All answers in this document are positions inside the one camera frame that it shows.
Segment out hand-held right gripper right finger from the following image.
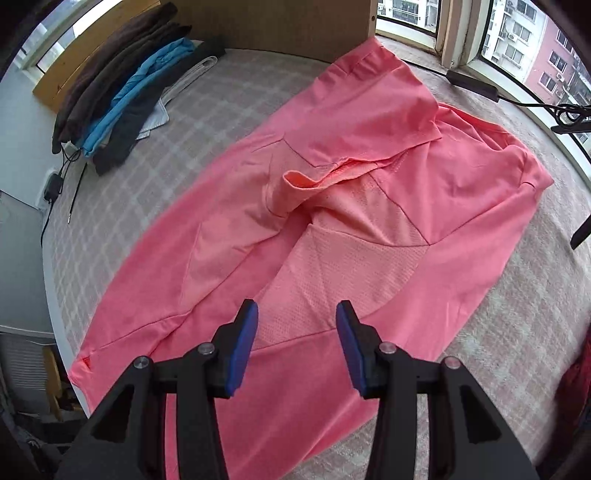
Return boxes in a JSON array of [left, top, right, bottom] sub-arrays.
[[335, 300, 541, 480]]

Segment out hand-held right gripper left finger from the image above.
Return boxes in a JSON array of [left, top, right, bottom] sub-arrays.
[[54, 299, 259, 480]]

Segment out pink shirt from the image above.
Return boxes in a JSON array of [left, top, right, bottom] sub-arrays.
[[68, 37, 555, 480]]

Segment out dark red garment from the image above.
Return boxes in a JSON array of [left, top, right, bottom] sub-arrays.
[[551, 337, 591, 444]]

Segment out black garment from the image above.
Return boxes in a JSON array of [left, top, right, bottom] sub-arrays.
[[92, 39, 228, 176]]

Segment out white cloth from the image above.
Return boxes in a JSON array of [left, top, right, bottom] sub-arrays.
[[136, 55, 219, 140]]

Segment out small black adapter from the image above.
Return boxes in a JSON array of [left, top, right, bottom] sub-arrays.
[[44, 172, 64, 203]]

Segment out black tripod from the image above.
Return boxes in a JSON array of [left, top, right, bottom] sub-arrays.
[[549, 104, 591, 251]]

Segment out blue garment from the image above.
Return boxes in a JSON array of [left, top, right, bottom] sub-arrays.
[[82, 38, 197, 158]]

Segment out black power adapter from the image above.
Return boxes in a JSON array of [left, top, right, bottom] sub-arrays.
[[445, 69, 502, 103]]

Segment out brown garment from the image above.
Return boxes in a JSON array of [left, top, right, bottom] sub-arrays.
[[51, 2, 192, 155]]

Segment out yellow wooden panel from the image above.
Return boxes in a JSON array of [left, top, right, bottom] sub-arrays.
[[32, 0, 162, 112]]

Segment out apartment buildings outside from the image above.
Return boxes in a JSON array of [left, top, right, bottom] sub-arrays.
[[376, 0, 591, 121]]

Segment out black drawstring cord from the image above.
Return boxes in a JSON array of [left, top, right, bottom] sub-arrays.
[[66, 161, 89, 224]]

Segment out thin black cable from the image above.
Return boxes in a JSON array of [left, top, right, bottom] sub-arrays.
[[39, 143, 86, 245]]

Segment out black power cable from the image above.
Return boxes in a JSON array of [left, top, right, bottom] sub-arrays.
[[397, 51, 591, 134]]

